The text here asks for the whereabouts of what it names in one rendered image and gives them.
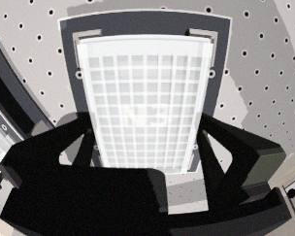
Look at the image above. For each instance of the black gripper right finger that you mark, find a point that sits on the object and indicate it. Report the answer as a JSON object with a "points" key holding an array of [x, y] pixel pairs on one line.
{"points": [[254, 159]]}

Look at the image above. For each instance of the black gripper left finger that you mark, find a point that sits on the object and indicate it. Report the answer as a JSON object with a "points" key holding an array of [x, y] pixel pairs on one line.
{"points": [[47, 146]]}

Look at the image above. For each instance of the grey perforated base plate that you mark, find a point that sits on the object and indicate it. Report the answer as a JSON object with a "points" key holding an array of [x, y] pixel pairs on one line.
{"points": [[258, 90]]}

